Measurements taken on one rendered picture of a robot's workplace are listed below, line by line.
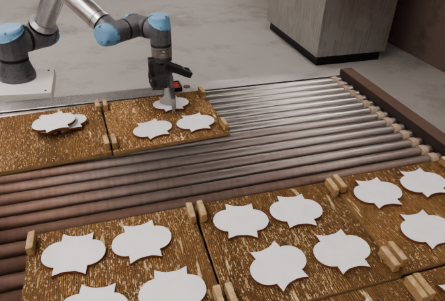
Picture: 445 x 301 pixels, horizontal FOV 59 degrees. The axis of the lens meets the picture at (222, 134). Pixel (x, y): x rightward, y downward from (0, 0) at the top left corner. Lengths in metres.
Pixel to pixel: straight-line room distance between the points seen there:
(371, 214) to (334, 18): 3.41
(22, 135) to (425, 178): 1.32
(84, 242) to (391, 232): 0.77
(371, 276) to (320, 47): 3.61
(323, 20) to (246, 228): 3.50
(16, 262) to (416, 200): 1.06
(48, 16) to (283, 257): 1.38
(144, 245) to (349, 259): 0.49
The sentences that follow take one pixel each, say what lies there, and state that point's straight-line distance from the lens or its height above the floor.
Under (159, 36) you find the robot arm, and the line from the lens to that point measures 1.43.
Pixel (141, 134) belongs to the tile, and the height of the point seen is 0.95.
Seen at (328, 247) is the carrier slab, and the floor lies 0.95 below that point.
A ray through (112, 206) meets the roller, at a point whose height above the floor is 0.91.
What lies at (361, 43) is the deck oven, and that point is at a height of 0.23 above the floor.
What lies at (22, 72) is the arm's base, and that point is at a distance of 1.94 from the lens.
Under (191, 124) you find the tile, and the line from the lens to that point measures 1.44.
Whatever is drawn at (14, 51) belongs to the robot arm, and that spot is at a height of 1.06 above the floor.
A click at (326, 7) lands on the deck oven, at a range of 4.32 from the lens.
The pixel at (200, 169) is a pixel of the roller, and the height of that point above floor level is 0.91.
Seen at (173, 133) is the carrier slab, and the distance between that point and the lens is 1.41.
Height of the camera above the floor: 1.69
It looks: 33 degrees down
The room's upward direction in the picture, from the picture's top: 2 degrees clockwise
